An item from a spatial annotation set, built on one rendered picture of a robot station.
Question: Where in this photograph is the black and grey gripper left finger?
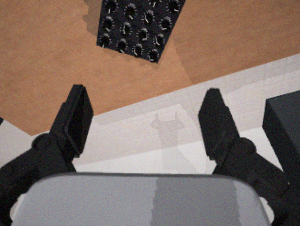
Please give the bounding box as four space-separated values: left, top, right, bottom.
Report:
0 84 93 226

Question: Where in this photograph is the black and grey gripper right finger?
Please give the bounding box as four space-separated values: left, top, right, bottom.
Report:
198 88 300 226

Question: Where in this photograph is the black knob box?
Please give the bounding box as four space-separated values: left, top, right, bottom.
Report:
96 0 186 64

